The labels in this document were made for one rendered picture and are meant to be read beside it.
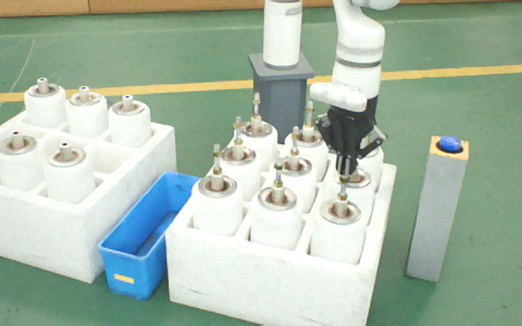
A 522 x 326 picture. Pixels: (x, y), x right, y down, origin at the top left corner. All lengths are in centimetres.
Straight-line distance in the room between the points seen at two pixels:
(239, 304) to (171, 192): 38
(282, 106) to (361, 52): 65
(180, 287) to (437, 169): 55
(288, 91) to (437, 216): 51
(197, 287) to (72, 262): 27
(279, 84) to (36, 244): 67
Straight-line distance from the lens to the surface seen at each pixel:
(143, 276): 121
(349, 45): 89
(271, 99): 150
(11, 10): 294
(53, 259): 133
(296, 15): 146
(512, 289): 140
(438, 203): 123
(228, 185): 112
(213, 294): 119
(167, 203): 145
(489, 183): 173
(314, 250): 110
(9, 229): 136
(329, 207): 108
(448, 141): 119
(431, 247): 129
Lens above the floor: 89
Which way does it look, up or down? 31 degrees down
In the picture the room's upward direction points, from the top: 2 degrees clockwise
